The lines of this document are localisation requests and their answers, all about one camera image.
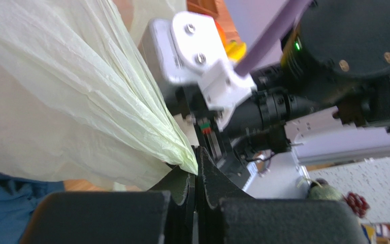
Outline translucent yellowish plastic bag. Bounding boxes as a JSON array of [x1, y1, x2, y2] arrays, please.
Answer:
[[0, 1, 198, 190]]

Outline blue cloth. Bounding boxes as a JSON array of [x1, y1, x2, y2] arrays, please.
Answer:
[[0, 173, 65, 243]]

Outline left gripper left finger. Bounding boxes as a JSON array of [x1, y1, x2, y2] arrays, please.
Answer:
[[21, 167, 195, 243]]

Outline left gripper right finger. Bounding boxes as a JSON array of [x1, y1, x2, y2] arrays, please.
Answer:
[[197, 147, 367, 243]]

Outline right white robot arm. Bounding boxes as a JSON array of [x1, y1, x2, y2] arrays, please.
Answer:
[[176, 1, 390, 174]]

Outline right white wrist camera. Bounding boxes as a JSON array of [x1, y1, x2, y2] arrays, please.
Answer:
[[138, 11, 256, 131]]

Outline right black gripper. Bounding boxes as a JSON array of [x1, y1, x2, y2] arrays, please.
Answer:
[[168, 64, 317, 176]]

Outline fake yellow banana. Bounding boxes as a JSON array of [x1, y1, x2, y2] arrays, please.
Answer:
[[224, 40, 247, 63]]

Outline fake orange fruit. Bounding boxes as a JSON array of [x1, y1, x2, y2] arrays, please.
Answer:
[[214, 20, 226, 46]]

